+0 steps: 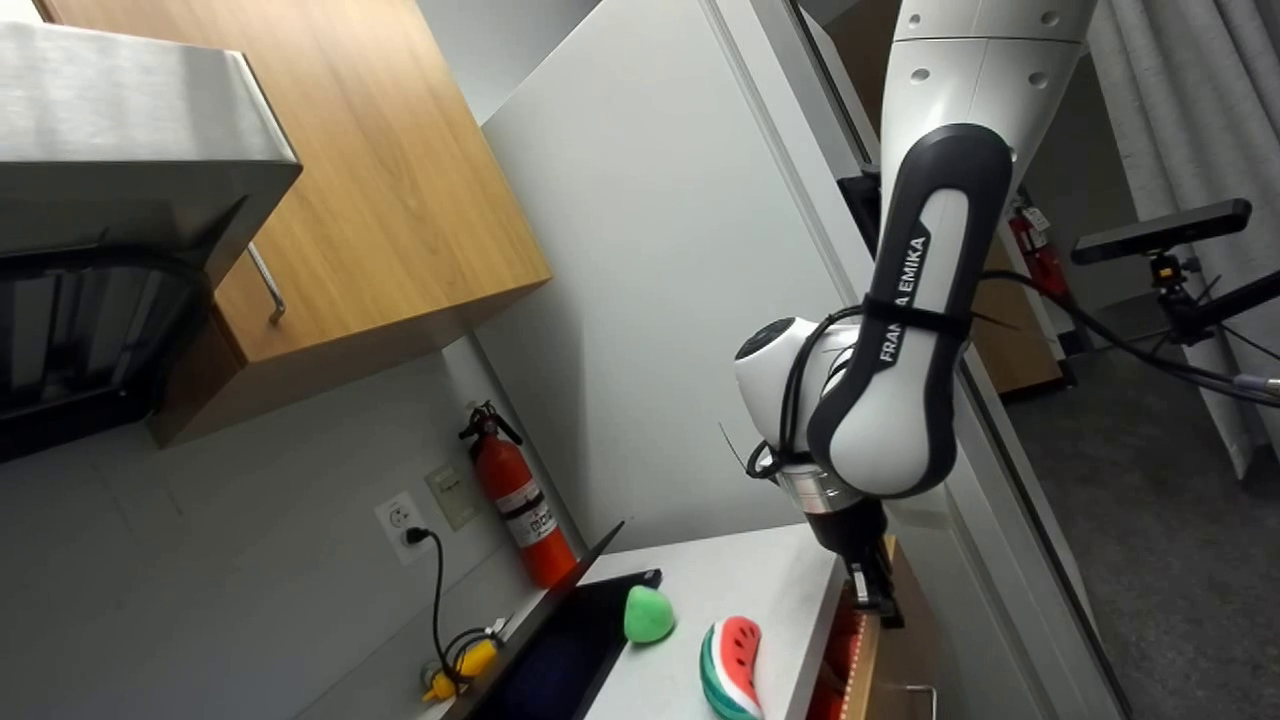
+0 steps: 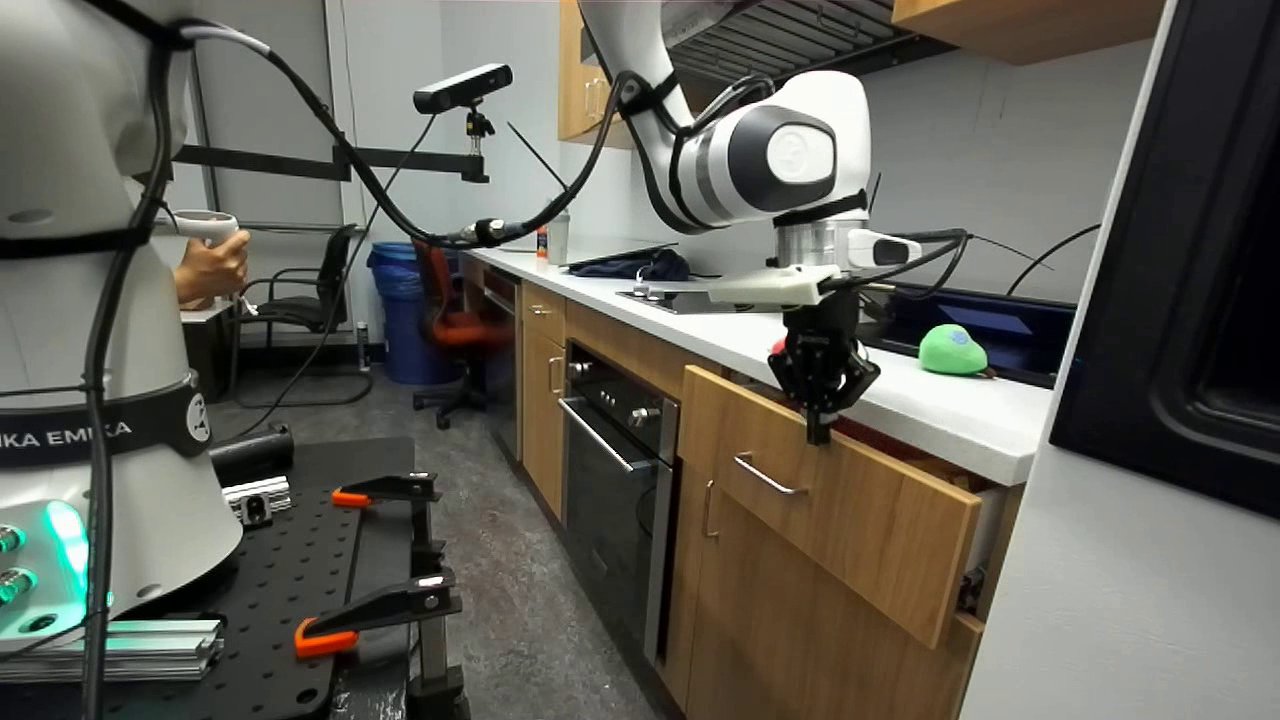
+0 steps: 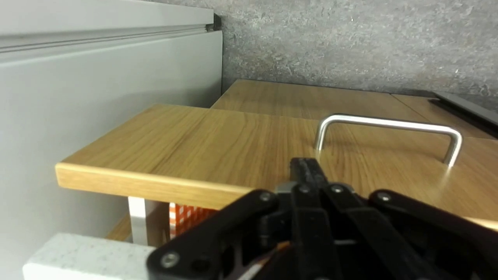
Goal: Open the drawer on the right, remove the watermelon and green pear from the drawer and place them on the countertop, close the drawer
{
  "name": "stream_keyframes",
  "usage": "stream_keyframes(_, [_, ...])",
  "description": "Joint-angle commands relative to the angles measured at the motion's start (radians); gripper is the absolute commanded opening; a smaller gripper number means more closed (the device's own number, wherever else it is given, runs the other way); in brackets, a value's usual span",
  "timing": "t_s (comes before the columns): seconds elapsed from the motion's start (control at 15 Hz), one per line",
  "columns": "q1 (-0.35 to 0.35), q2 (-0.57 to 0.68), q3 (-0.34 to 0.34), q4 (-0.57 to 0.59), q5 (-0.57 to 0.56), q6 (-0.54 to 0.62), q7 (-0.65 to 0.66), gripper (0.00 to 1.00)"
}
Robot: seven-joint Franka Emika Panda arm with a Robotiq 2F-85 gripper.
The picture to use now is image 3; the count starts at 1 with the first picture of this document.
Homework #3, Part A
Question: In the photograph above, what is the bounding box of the wooden drawer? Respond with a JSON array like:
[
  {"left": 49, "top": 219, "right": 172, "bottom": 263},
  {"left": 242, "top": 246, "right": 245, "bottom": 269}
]
[
  {"left": 56, "top": 103, "right": 498, "bottom": 246},
  {"left": 210, "top": 79, "right": 428, "bottom": 122},
  {"left": 391, "top": 93, "right": 496, "bottom": 140}
]

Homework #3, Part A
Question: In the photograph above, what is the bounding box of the grey cabinet door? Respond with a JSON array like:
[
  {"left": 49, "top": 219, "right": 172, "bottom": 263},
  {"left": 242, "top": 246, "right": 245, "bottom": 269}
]
[{"left": 0, "top": 0, "right": 223, "bottom": 280}]

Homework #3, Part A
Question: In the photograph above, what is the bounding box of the orange checkered box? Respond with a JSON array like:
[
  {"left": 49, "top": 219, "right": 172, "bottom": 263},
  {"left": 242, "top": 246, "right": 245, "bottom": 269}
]
[{"left": 169, "top": 202, "right": 218, "bottom": 238}]

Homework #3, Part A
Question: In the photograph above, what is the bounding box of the silver drawer handle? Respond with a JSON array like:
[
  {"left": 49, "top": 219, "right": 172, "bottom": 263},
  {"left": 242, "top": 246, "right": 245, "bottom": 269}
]
[{"left": 314, "top": 114, "right": 463, "bottom": 168}]

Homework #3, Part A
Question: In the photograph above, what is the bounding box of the black plinth strip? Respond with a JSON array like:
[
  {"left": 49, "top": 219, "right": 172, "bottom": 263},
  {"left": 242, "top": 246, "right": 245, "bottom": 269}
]
[{"left": 427, "top": 91, "right": 498, "bottom": 139}]

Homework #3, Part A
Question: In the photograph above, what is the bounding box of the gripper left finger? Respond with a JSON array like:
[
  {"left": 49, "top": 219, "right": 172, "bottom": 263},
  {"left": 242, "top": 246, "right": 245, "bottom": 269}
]
[{"left": 147, "top": 157, "right": 340, "bottom": 280}]

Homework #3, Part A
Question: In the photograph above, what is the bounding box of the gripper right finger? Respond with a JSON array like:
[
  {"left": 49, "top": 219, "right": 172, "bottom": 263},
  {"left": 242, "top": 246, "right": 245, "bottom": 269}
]
[{"left": 310, "top": 159, "right": 498, "bottom": 280}]

